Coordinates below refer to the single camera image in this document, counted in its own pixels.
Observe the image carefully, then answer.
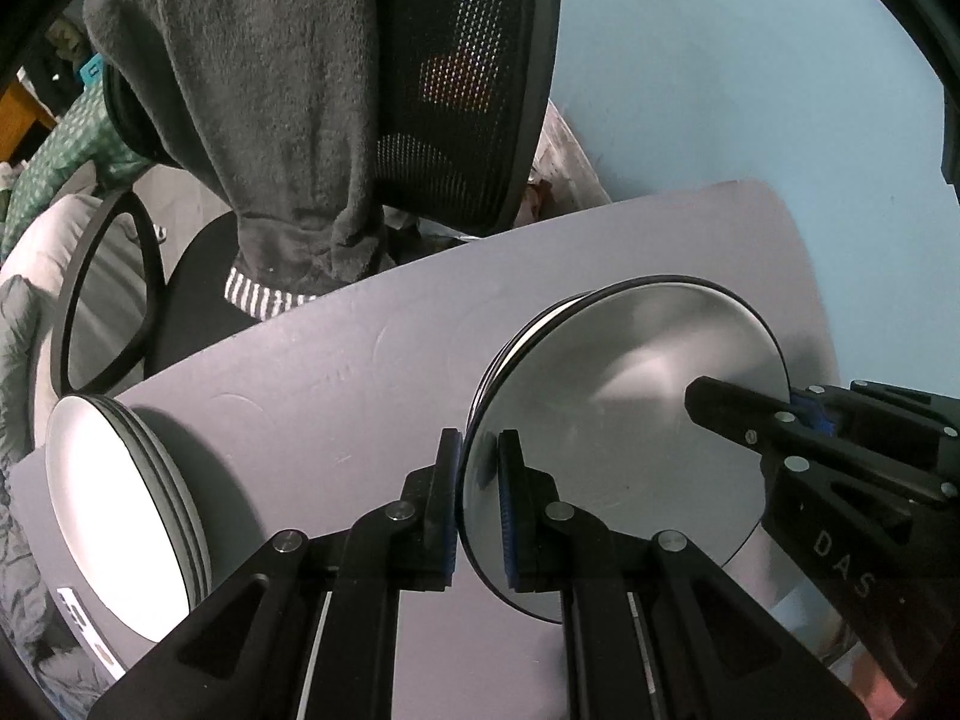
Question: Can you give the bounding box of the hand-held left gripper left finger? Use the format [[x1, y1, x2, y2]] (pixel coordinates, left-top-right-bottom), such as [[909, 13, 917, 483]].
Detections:
[[88, 427, 462, 720]]

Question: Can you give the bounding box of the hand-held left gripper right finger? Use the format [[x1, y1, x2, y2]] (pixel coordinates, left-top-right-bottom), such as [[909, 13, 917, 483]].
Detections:
[[499, 429, 863, 720]]

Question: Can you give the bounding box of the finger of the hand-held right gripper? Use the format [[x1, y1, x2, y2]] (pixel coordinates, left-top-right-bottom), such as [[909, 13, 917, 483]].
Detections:
[[685, 375, 960, 512], [793, 379, 960, 467]]

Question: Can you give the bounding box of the white plate with black rim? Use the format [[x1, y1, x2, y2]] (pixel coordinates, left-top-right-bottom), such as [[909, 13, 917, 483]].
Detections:
[[455, 275, 792, 625], [45, 394, 192, 642], [112, 403, 213, 601]]

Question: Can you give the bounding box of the black mesh office chair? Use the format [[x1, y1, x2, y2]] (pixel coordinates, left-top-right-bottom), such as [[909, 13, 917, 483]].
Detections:
[[56, 0, 563, 398]]

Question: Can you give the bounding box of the grey-green quilted duvet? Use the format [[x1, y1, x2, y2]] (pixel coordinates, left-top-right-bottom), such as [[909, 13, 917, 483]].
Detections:
[[0, 274, 83, 698]]

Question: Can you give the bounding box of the dark grey fleece garment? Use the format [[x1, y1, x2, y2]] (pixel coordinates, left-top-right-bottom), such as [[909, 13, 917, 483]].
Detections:
[[82, 0, 398, 316]]

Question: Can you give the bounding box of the green patterned cloth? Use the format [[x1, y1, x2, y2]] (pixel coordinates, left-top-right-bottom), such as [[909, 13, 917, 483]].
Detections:
[[0, 82, 151, 256]]

